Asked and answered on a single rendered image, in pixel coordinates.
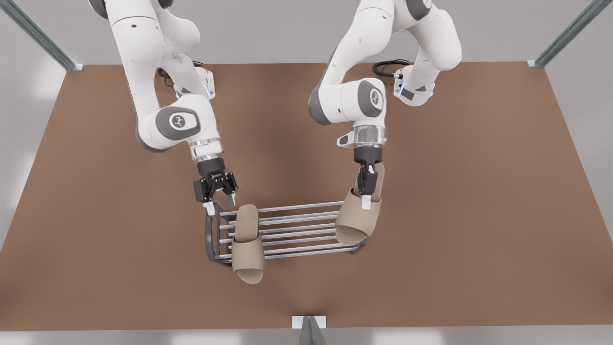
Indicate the beige slipper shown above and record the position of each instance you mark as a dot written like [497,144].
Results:
[359,215]
[247,244]

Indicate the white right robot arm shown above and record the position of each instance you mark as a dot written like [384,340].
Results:
[143,57]

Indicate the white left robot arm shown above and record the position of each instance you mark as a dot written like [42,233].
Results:
[352,98]

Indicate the metal shoe rack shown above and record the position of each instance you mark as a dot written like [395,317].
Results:
[287,230]

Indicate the silver frame post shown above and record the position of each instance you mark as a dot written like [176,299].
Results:
[310,329]
[567,33]
[40,36]

